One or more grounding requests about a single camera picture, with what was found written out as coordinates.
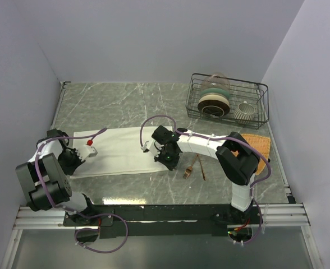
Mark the woven bamboo tray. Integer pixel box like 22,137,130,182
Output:
242,133,271,160

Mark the dark brown glossy bowl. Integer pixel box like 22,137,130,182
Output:
198,100,230,117

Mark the cream white plate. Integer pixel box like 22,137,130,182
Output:
199,93,230,106

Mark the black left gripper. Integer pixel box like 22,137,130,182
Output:
57,148,85,175

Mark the aluminium frame rail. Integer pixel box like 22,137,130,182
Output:
13,204,310,230

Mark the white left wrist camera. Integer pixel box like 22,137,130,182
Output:
76,140,98,162

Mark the white cloth napkin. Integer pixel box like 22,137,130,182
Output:
70,127,167,179

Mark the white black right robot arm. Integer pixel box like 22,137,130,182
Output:
143,126,260,224

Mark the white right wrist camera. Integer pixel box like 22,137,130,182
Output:
141,140,160,155

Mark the rose gold fork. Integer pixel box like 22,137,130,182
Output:
183,154,199,179

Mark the grey ribbed cup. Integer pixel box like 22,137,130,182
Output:
233,101,255,124

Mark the dark wire dish rack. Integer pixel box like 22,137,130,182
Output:
185,73,269,129

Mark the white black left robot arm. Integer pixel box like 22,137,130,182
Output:
16,129,97,226

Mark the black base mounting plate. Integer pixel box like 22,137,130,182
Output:
63,204,263,239

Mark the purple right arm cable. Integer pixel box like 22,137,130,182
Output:
139,115,272,246

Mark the teal green plate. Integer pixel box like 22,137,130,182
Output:
200,87,230,99

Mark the rose gold spoon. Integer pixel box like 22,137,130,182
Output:
196,154,206,181

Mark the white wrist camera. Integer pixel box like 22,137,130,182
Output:
76,140,98,162
141,140,160,155

